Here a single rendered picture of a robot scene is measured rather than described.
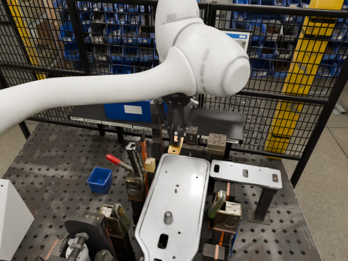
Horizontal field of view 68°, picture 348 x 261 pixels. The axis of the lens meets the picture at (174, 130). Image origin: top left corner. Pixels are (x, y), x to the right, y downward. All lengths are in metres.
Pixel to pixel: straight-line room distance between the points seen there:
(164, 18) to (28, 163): 1.36
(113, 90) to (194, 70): 0.16
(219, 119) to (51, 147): 1.07
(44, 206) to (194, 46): 1.22
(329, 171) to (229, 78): 2.41
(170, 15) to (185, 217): 0.68
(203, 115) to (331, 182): 1.66
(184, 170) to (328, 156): 2.05
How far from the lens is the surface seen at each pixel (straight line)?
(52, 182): 1.60
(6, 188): 1.28
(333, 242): 2.36
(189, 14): 0.61
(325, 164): 2.86
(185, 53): 0.49
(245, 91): 1.35
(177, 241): 0.94
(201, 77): 0.48
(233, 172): 1.13
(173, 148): 0.85
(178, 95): 0.70
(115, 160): 1.00
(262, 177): 1.15
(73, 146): 1.76
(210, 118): 1.34
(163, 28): 0.61
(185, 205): 1.01
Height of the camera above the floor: 1.84
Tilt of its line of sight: 41 degrees down
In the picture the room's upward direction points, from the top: straight up
